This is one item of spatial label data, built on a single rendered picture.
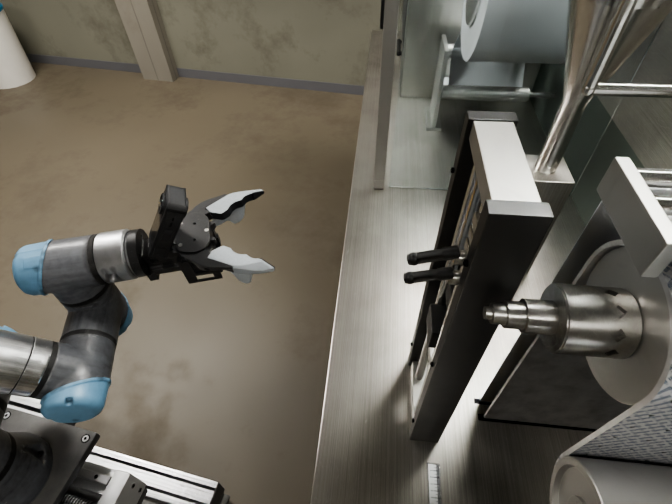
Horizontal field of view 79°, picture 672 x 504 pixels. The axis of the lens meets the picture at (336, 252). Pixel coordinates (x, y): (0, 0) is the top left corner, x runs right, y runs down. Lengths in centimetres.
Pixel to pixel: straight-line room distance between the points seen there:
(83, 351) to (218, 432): 119
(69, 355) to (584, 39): 85
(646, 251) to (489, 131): 17
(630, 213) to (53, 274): 66
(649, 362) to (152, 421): 175
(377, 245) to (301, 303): 105
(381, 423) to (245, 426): 106
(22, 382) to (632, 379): 67
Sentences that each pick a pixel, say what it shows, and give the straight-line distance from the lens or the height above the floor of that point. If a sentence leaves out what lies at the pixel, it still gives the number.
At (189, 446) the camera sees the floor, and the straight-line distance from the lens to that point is 183.
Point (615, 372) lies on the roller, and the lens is 46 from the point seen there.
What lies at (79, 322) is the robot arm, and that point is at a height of 115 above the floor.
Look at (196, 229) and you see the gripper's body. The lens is 62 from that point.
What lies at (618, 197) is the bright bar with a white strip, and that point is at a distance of 40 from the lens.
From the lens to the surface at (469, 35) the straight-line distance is 102.
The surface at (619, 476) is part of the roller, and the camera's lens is 51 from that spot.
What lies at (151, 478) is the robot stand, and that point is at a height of 23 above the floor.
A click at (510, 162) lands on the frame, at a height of 144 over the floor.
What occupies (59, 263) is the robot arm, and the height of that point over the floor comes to 124.
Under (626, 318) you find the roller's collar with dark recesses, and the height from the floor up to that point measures 136.
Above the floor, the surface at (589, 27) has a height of 144.
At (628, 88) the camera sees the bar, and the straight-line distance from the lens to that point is 65.
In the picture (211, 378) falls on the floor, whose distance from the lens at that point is 191.
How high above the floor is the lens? 166
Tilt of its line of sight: 48 degrees down
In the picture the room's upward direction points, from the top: 2 degrees counter-clockwise
